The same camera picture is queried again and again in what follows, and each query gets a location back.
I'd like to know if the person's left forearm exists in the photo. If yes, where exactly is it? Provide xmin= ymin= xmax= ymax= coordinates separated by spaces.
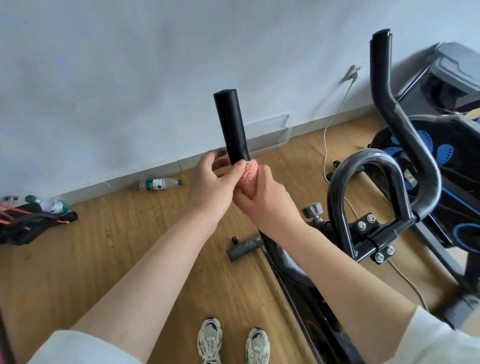
xmin=71 ymin=209 xmax=221 ymax=362

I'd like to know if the red elastic cord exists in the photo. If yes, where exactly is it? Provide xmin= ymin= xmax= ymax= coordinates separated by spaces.
xmin=0 ymin=203 xmax=70 ymax=226

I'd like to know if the black bag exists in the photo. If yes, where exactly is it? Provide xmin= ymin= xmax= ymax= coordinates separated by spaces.
xmin=0 ymin=196 xmax=79 ymax=247

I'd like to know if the clear plastic bottle green cap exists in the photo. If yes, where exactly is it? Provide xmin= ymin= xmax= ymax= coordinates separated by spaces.
xmin=25 ymin=195 xmax=70 ymax=215

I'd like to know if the pink cleaning cloth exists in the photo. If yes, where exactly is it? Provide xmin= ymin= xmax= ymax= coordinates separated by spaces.
xmin=235 ymin=159 xmax=260 ymax=196

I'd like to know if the white charging cable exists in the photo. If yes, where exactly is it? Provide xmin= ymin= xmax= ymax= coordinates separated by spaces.
xmin=323 ymin=77 xmax=429 ymax=312

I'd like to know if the person's white sneaker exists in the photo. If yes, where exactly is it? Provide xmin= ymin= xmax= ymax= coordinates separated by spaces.
xmin=197 ymin=318 xmax=223 ymax=364
xmin=245 ymin=328 xmax=271 ymax=364

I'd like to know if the person's right forearm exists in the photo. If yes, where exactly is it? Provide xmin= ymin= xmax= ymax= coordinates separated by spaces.
xmin=262 ymin=223 xmax=419 ymax=364

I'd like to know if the white wall charger plug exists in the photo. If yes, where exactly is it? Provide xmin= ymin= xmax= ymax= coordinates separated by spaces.
xmin=344 ymin=62 xmax=365 ymax=82

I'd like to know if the person's left hand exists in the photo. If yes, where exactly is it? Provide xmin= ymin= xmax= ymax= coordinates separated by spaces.
xmin=186 ymin=148 xmax=247 ymax=226

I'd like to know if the person's right white sneaker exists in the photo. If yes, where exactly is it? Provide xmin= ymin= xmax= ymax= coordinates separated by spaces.
xmin=245 ymin=328 xmax=271 ymax=364

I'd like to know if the person's right hand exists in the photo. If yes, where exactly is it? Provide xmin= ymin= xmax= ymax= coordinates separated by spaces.
xmin=232 ymin=164 xmax=305 ymax=241

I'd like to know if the transparent plastic wall tray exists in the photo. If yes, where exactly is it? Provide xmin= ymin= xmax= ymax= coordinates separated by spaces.
xmin=245 ymin=113 xmax=293 ymax=155

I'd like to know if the clear plastic bottle green label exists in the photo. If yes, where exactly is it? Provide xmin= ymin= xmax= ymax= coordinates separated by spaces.
xmin=139 ymin=177 xmax=184 ymax=193

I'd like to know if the black exercise bike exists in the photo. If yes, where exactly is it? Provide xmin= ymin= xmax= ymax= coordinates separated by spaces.
xmin=213 ymin=28 xmax=480 ymax=364

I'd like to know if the grey plastic exercise machine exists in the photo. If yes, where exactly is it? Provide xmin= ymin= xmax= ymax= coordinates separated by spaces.
xmin=395 ymin=41 xmax=480 ymax=118

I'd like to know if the person's left white sneaker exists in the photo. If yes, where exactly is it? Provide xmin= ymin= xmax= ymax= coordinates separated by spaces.
xmin=197 ymin=318 xmax=223 ymax=364

